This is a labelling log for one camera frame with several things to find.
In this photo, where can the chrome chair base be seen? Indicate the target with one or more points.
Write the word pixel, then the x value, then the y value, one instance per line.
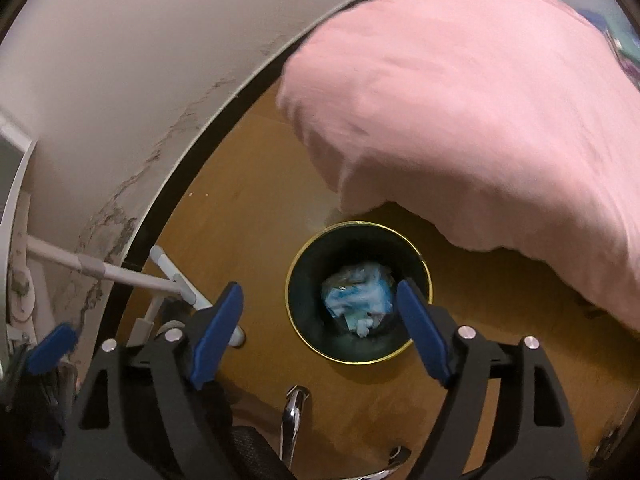
pixel 291 421

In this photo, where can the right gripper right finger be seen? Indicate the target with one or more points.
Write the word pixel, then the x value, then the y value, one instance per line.
pixel 505 415

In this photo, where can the folded clothes pile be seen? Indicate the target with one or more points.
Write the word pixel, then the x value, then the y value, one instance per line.
pixel 623 41

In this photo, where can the pink bed blanket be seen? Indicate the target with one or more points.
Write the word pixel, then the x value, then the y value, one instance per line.
pixel 505 123

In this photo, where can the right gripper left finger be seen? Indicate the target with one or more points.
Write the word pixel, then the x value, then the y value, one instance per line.
pixel 156 411

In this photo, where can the white folding table leg frame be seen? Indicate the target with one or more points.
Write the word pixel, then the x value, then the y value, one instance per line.
pixel 23 290

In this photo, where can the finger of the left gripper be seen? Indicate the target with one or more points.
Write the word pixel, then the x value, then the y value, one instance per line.
pixel 51 350

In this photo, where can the black gold-rimmed trash bin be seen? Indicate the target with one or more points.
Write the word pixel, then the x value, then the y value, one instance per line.
pixel 327 253

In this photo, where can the blue white trash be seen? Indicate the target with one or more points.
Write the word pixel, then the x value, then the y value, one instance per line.
pixel 361 297

